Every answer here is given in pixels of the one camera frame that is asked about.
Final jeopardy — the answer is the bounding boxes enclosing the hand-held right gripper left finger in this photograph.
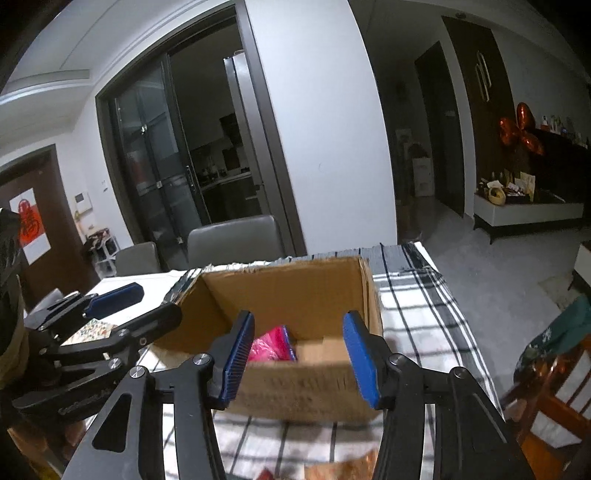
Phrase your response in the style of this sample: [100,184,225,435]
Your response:
[62,310,257,480]

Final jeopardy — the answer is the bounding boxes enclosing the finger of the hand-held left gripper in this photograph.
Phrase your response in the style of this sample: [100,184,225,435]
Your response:
[27,282,144,334]
[44,302,184,371]

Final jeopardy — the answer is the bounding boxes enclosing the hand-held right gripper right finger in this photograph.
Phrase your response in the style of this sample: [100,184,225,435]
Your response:
[342,310,536,480]

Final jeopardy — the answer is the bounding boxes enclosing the brown cardboard box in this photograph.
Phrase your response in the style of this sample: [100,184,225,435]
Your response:
[152,256,385,423]

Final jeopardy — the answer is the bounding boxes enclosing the brown snack packet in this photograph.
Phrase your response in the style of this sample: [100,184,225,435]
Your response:
[302,450,379,480]

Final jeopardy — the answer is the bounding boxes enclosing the pink snack packet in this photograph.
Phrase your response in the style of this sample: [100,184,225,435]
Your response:
[249,325,297,365]

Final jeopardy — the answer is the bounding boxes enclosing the patterned table runner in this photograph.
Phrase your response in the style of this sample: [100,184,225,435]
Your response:
[60,318,117,347]

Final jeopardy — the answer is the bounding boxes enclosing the small grey dining chair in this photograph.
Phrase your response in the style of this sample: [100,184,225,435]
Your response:
[115,242,162,278]

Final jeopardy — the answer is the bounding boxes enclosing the white shoe rack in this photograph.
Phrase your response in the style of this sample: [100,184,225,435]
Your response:
[83,228,122,278]

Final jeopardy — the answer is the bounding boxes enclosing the black white checked tablecloth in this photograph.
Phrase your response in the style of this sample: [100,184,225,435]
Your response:
[139,240,505,480]

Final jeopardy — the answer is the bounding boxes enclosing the brown wooden door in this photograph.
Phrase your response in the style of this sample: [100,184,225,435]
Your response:
[0,144,100,311]

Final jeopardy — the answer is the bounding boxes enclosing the red white door poster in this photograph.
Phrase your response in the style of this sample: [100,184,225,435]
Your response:
[9,187,51,266]

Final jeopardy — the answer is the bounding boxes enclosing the large grey dining chair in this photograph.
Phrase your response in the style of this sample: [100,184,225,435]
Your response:
[187,215,284,269]

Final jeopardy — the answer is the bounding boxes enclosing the dark framed sliding glass door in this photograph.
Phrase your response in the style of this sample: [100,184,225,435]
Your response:
[95,4,308,274]

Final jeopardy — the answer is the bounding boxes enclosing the white hallway box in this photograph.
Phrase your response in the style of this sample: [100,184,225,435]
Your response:
[412,157,435,197]

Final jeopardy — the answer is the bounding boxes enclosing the brown wooden chair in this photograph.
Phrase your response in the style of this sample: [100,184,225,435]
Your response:
[501,332,591,480]

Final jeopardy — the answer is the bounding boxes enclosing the silver refrigerator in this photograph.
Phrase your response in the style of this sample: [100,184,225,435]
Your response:
[224,48,260,219]

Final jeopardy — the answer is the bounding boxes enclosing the green cloth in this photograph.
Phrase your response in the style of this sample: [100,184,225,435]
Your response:
[515,295,591,385]

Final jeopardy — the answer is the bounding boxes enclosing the white dark sideboard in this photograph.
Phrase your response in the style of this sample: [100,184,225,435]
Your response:
[473,134,591,245]

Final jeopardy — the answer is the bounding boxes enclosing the dark tall cabinet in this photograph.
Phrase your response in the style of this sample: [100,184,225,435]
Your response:
[441,16,519,185]

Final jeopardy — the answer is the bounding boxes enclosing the red foil balloons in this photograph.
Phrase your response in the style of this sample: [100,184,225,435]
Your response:
[499,102,546,157]

